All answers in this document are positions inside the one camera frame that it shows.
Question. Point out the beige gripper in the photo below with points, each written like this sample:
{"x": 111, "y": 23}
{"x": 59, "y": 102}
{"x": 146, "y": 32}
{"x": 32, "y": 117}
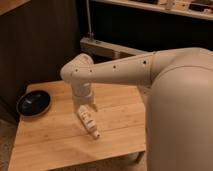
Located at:
{"x": 84, "y": 100}

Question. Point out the white plastic bottle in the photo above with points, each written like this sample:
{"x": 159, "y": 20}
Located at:
{"x": 88, "y": 122}

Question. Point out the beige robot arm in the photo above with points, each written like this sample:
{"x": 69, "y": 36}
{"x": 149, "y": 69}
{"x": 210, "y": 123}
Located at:
{"x": 179, "y": 108}

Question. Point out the black ceramic bowl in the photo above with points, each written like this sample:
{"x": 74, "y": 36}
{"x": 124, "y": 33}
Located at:
{"x": 33, "y": 103}

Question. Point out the wooden table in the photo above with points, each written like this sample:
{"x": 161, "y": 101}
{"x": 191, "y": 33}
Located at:
{"x": 57, "y": 139}

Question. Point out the metal vertical pole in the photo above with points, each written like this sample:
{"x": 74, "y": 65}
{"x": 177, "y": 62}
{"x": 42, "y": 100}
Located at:
{"x": 90, "y": 31}

